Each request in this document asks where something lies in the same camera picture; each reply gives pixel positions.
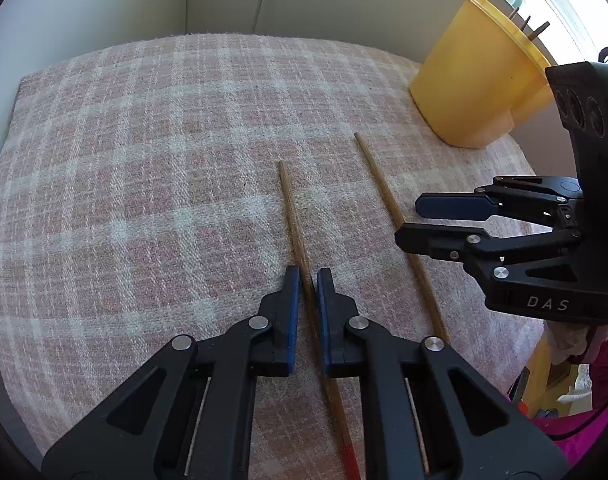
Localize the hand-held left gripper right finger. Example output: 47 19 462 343
316 267 569 480

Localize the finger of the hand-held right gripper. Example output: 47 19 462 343
395 221 583 291
415 175 584 228

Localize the yellow object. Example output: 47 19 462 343
521 335 577 417

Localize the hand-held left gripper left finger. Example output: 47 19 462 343
41 266 302 480

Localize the white counter cabinet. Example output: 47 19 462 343
254 0 489 68

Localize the yellow plastic container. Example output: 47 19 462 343
409 0 557 149

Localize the pink checked cloth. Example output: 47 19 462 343
0 34 552 480

